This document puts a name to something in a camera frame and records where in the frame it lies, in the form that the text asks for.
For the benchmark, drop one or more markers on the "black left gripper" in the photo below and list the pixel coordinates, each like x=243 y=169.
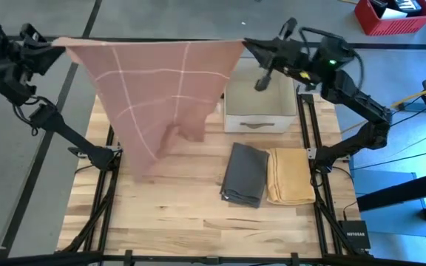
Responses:
x=30 y=55

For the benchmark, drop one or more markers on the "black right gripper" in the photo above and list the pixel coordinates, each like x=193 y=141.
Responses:
x=294 y=59

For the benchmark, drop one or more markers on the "beige fabric storage box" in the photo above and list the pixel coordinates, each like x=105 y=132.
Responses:
x=257 y=111

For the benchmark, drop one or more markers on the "pink towel with white label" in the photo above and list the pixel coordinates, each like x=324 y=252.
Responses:
x=142 y=92

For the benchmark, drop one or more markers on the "dark grey towel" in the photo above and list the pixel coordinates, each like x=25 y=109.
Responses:
x=246 y=173

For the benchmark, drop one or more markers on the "yellow towel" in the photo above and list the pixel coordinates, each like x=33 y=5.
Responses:
x=290 y=177

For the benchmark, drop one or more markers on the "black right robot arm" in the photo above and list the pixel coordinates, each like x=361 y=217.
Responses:
x=357 y=98

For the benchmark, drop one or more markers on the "red plastic crate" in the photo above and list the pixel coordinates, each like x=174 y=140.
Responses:
x=394 y=26

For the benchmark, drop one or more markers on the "white box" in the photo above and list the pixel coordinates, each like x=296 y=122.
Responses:
x=392 y=14

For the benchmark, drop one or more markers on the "black diagonal beam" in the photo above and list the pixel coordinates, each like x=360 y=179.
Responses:
x=401 y=192

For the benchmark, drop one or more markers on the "black Netgear network switch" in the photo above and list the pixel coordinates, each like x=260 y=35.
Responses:
x=355 y=234

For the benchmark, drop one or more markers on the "black metal rig frame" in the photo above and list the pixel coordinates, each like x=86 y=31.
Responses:
x=179 y=259

